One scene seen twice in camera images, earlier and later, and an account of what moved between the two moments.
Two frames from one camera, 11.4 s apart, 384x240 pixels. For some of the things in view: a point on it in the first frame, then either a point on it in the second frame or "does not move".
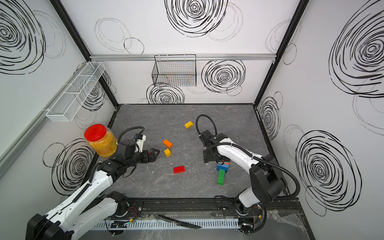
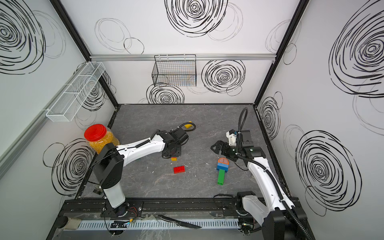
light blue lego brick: x=224 y=167 does not move
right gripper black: x=207 y=156 to x=225 y=145
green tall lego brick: x=221 y=177 does not move
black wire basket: x=178 y=70 does not move
